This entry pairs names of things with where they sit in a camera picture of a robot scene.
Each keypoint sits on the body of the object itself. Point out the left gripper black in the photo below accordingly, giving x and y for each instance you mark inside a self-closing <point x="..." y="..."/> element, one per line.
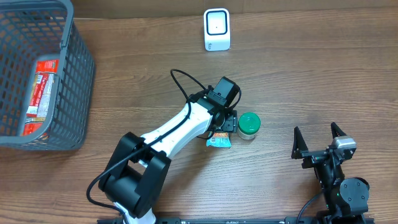
<point x="231" y="124"/>

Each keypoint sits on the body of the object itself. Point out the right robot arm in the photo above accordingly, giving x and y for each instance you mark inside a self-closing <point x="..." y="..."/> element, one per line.
<point x="346" y="198"/>

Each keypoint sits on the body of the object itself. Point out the white barcode scanner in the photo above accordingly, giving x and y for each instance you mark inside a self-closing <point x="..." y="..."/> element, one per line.
<point x="217" y="35"/>

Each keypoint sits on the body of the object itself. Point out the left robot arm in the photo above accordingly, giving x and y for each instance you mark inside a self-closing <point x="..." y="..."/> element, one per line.
<point x="136" y="171"/>

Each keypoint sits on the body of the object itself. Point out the orange spaghetti packet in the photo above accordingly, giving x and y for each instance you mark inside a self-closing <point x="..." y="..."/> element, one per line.
<point x="38" y="107"/>

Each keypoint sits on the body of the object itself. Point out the green lid glass jar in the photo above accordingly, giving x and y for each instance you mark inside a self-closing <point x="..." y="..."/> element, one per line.
<point x="248" y="125"/>

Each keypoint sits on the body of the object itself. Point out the green wet wipes packet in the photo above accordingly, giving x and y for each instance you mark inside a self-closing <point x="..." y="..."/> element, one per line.
<point x="221" y="143"/>

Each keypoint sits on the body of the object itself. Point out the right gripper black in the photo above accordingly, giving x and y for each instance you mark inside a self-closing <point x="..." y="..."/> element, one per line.
<point x="316" y="154"/>

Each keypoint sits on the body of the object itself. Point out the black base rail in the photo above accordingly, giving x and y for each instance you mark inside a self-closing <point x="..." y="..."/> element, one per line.
<point x="286" y="220"/>

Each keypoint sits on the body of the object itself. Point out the grey plastic mesh basket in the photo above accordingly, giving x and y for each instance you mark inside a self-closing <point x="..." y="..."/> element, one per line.
<point x="33" y="31"/>

